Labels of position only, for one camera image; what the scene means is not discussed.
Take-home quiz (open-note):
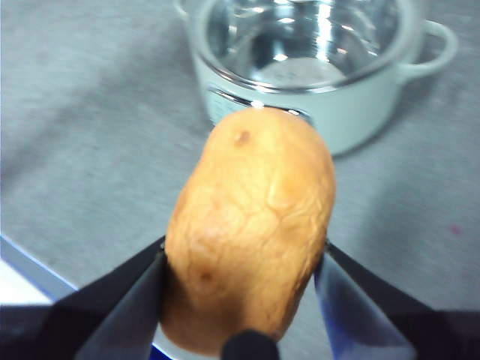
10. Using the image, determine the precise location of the brown potato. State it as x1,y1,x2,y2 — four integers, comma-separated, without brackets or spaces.
160,106,337,357

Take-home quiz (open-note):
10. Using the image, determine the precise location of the pale green electric pot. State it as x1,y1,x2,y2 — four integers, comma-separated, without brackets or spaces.
174,0,459,158

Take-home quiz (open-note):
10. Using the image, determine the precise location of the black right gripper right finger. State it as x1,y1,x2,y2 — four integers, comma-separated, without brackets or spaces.
313,241,480,360

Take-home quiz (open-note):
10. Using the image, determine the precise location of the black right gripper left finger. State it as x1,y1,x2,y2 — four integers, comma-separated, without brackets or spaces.
0,235,168,360

